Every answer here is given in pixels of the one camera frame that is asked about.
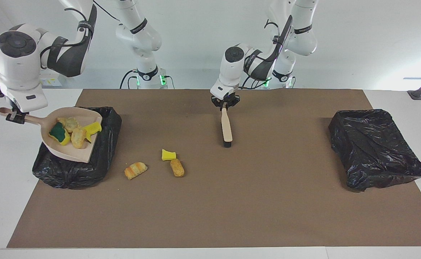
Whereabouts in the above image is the beige brush with black bristles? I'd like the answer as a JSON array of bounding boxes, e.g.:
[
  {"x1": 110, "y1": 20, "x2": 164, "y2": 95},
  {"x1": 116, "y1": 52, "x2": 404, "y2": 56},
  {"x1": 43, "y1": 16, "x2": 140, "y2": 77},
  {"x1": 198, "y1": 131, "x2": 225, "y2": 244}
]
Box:
[{"x1": 220, "y1": 106, "x2": 234, "y2": 148}]

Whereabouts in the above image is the yellow sponge with green layer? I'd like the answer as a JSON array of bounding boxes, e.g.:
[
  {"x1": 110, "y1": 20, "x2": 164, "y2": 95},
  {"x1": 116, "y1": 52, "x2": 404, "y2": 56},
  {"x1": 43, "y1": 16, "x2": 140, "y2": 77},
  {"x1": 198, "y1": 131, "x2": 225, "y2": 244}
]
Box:
[{"x1": 49, "y1": 122, "x2": 71, "y2": 146}]

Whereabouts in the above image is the lumpy beige bread piece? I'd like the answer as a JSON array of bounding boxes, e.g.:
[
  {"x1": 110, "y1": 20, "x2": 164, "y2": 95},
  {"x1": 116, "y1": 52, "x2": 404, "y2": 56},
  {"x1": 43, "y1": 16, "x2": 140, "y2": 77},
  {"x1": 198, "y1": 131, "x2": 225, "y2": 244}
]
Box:
[{"x1": 57, "y1": 117, "x2": 81, "y2": 133}]

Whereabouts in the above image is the beige plastic dustpan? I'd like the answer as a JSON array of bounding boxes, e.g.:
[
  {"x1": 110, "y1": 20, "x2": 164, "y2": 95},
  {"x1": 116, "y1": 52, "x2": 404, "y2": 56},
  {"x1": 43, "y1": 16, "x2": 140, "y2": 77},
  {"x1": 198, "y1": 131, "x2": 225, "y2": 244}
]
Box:
[{"x1": 0, "y1": 106, "x2": 103, "y2": 163}]

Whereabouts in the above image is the wedge beige bread piece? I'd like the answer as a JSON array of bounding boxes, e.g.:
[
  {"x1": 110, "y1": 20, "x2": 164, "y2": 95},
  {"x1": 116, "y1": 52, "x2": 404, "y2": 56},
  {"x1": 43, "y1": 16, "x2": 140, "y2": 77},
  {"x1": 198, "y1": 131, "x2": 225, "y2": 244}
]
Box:
[{"x1": 71, "y1": 128, "x2": 87, "y2": 149}]

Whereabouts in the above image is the notched yellow sponge piece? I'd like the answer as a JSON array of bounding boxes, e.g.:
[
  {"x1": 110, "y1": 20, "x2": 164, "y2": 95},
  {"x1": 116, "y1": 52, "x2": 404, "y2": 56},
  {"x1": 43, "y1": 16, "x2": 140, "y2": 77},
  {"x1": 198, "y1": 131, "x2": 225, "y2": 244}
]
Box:
[{"x1": 82, "y1": 122, "x2": 103, "y2": 142}]

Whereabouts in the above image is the brown oval bread roll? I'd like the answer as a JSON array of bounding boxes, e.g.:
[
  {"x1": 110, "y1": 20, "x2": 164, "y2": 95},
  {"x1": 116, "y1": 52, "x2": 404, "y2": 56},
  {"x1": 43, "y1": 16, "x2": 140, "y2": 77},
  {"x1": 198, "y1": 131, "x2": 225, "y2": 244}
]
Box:
[{"x1": 170, "y1": 159, "x2": 185, "y2": 177}]

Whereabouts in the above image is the orange striped croissant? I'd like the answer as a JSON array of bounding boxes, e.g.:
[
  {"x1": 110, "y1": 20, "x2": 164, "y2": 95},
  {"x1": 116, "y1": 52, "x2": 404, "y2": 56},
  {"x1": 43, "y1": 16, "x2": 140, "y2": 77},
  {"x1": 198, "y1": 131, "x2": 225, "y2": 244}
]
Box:
[{"x1": 124, "y1": 162, "x2": 148, "y2": 180}]

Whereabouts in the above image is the black bag lined bin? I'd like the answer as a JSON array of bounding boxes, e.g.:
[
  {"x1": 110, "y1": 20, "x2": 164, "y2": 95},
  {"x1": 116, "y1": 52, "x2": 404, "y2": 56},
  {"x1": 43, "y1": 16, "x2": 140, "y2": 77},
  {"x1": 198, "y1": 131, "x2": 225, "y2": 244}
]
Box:
[
  {"x1": 328, "y1": 109, "x2": 421, "y2": 192},
  {"x1": 32, "y1": 106, "x2": 122, "y2": 190}
]

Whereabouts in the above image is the large brown table mat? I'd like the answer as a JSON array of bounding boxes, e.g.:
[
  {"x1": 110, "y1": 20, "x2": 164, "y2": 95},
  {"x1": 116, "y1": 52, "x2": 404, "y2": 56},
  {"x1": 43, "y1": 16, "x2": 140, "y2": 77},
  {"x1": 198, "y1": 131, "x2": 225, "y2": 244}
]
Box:
[{"x1": 7, "y1": 89, "x2": 421, "y2": 249}]

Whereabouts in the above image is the white wall box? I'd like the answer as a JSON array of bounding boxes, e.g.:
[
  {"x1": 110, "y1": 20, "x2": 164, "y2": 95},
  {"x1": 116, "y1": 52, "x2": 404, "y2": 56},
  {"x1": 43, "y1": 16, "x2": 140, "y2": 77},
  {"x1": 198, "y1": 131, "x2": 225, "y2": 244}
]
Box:
[{"x1": 39, "y1": 76, "x2": 60, "y2": 87}]

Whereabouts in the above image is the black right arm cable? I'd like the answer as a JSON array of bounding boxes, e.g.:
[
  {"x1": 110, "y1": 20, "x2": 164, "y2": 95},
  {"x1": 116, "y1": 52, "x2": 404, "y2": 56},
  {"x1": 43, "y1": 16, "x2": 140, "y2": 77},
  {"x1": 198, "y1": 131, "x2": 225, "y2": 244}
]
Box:
[{"x1": 39, "y1": 0, "x2": 99, "y2": 71}]

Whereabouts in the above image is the black base cable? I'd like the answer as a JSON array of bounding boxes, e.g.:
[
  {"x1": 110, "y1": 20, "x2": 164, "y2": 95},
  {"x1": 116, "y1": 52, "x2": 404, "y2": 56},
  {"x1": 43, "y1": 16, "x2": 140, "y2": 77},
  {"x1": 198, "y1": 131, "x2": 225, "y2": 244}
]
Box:
[{"x1": 120, "y1": 69, "x2": 139, "y2": 89}]

